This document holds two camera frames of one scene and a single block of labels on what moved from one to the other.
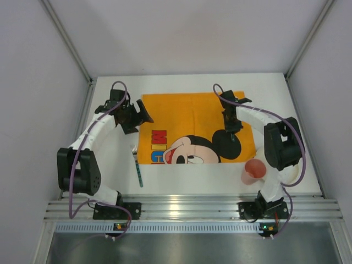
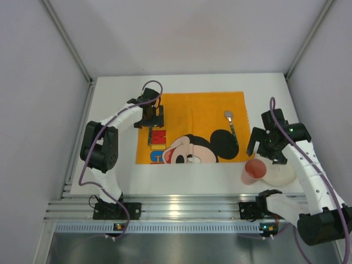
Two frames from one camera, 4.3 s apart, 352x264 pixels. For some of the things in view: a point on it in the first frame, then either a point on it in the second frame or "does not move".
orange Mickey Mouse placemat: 190,128 does not move
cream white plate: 287,175 does not move
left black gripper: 136,117 to 150,122
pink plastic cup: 254,171 does not move
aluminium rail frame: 192,206 does not move
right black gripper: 233,128 to 262,140
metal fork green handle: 134,150 to 150,133
